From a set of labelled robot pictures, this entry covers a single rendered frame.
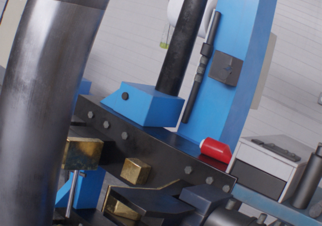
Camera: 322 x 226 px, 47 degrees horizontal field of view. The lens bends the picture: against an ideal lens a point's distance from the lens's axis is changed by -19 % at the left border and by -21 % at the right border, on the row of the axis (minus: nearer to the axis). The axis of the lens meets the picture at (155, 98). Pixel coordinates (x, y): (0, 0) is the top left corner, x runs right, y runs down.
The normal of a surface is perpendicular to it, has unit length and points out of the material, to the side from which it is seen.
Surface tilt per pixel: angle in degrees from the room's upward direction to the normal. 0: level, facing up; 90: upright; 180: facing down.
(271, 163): 90
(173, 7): 101
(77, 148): 90
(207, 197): 0
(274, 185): 90
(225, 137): 90
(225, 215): 41
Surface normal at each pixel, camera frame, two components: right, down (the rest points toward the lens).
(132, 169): -0.63, -0.07
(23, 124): 0.04, 0.18
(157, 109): 0.72, 0.34
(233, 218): -0.09, -0.82
